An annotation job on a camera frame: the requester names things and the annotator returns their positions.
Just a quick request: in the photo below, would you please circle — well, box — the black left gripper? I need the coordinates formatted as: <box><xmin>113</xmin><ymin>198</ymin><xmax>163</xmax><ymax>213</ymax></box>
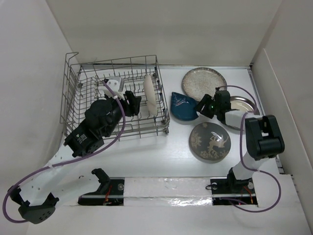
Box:
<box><xmin>103</xmin><ymin>90</ymin><xmax>140</xmax><ymax>138</ymax></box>

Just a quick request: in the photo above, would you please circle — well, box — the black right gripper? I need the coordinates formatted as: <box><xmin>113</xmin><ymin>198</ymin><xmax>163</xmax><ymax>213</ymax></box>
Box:
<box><xmin>193</xmin><ymin>94</ymin><xmax>220</xmax><ymax>119</ymax></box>

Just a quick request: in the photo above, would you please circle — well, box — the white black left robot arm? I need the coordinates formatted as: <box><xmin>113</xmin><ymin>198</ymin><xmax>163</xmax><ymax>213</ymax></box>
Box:
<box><xmin>6</xmin><ymin>91</ymin><xmax>141</xmax><ymax>224</ymax></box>

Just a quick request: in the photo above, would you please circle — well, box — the blue shell shaped dish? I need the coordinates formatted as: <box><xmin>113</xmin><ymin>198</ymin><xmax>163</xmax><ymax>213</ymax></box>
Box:
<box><xmin>170</xmin><ymin>92</ymin><xmax>199</xmax><ymax>121</ymax></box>

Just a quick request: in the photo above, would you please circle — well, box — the silver metal rail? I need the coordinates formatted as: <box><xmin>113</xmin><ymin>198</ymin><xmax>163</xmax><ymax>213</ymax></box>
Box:
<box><xmin>78</xmin><ymin>194</ymin><xmax>256</xmax><ymax>199</ymax></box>

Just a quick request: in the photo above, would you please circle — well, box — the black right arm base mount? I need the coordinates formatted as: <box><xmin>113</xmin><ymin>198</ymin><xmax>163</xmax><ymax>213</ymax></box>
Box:
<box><xmin>205</xmin><ymin>172</ymin><xmax>257</xmax><ymax>206</ymax></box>

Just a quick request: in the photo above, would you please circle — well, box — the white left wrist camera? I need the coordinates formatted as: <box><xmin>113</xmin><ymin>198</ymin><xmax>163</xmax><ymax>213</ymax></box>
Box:
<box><xmin>99</xmin><ymin>76</ymin><xmax>125</xmax><ymax>100</ymax></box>

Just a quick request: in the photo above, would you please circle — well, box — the grey tree pattern plate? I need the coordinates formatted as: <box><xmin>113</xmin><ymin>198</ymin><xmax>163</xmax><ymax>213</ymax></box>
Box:
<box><xmin>189</xmin><ymin>122</ymin><xmax>231</xmax><ymax>162</ymax></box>

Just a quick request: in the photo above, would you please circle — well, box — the cream divided plate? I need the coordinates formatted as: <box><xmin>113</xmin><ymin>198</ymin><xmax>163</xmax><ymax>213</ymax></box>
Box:
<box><xmin>143</xmin><ymin>75</ymin><xmax>157</xmax><ymax>116</ymax></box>

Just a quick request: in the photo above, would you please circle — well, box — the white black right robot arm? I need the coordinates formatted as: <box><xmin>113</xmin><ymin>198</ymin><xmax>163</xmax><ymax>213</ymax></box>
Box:
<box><xmin>195</xmin><ymin>90</ymin><xmax>285</xmax><ymax>194</ymax></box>

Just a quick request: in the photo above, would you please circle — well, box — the silver metal plate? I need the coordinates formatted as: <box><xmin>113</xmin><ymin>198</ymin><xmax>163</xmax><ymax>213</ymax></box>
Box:
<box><xmin>230</xmin><ymin>96</ymin><xmax>260</xmax><ymax>115</ymax></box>

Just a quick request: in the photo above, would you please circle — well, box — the grey wire dish rack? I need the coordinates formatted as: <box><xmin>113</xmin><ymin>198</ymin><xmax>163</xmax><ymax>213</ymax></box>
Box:
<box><xmin>60</xmin><ymin>52</ymin><xmax>170</xmax><ymax>141</ymax></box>

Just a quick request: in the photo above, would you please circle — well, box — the speckled beige round plate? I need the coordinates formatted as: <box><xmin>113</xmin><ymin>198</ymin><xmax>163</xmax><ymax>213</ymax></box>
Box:
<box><xmin>181</xmin><ymin>67</ymin><xmax>227</xmax><ymax>101</ymax></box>

